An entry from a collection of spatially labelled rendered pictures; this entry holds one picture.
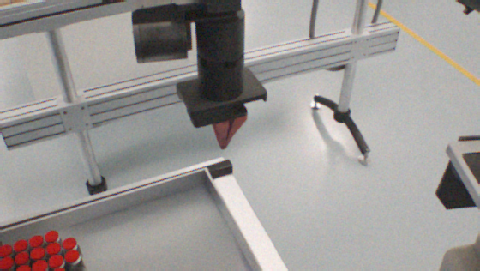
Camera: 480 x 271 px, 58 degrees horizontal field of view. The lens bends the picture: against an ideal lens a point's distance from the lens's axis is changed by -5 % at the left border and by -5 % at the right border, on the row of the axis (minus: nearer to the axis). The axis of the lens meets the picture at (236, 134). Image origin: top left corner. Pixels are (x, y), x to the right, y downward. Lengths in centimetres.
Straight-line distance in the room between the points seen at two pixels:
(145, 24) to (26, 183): 172
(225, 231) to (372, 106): 184
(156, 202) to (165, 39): 33
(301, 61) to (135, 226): 122
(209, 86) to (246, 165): 151
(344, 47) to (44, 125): 117
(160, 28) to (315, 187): 155
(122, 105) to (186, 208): 91
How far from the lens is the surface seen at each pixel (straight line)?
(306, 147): 214
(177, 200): 75
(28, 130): 162
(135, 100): 160
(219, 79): 53
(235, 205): 74
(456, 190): 77
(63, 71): 151
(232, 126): 58
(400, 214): 196
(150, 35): 50
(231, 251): 68
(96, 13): 139
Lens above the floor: 145
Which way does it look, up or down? 42 degrees down
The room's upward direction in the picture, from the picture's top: straight up
